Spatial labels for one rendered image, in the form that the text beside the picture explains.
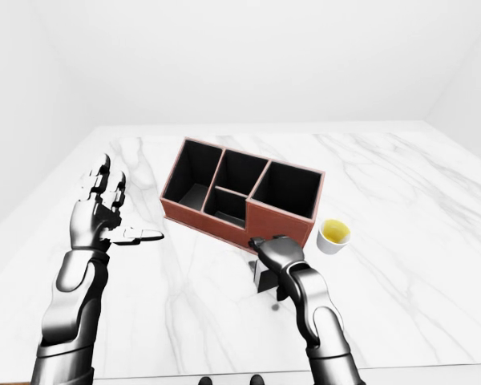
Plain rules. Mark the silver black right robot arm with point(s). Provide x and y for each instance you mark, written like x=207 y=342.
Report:
x=322 y=325

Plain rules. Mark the small dark shape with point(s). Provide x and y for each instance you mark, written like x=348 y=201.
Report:
x=204 y=380
x=257 y=379

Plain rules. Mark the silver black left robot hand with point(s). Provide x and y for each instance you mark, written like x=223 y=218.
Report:
x=89 y=224

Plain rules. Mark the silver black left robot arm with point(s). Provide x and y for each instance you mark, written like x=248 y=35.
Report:
x=70 y=313

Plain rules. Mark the white cup with yellow inside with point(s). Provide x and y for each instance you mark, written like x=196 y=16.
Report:
x=333 y=236

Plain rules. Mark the red-brown desk caddy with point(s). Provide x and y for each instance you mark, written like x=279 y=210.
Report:
x=246 y=188

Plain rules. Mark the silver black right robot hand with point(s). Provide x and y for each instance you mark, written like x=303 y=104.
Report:
x=278 y=256

